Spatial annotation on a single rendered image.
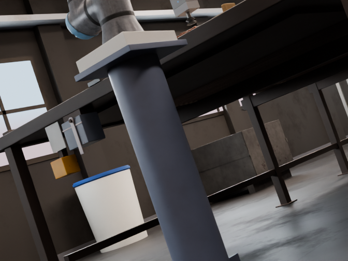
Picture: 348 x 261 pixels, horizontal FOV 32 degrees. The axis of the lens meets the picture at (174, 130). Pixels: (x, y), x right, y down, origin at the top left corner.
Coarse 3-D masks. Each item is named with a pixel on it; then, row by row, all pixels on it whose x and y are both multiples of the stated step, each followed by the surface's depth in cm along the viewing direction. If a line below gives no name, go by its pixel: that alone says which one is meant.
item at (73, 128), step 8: (72, 112) 257; (80, 112) 254; (88, 112) 257; (96, 112) 260; (64, 120) 262; (72, 120) 255; (80, 120) 253; (88, 120) 255; (96, 120) 258; (64, 128) 260; (72, 128) 256; (80, 128) 254; (88, 128) 254; (96, 128) 257; (72, 136) 258; (80, 136) 254; (88, 136) 253; (96, 136) 256; (104, 136) 259; (72, 144) 259; (80, 144) 254; (88, 144) 262; (80, 152) 255
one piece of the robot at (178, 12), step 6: (174, 0) 242; (180, 0) 239; (186, 0) 238; (192, 0) 239; (174, 6) 243; (180, 6) 240; (186, 6) 237; (192, 6) 238; (198, 6) 240; (174, 12) 243; (180, 12) 241; (186, 12) 242
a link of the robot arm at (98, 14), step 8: (88, 0) 199; (96, 0) 195; (104, 0) 194; (112, 0) 193; (120, 0) 194; (128, 0) 197; (88, 8) 199; (96, 8) 196; (104, 8) 194; (112, 8) 193; (120, 8) 193; (128, 8) 195; (88, 16) 200; (96, 16) 198; (104, 16) 194; (96, 24) 202
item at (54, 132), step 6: (48, 126) 272; (54, 126) 269; (48, 132) 272; (54, 132) 269; (60, 132) 267; (48, 138) 273; (54, 138) 270; (60, 138) 268; (54, 144) 271; (60, 144) 268; (54, 150) 272
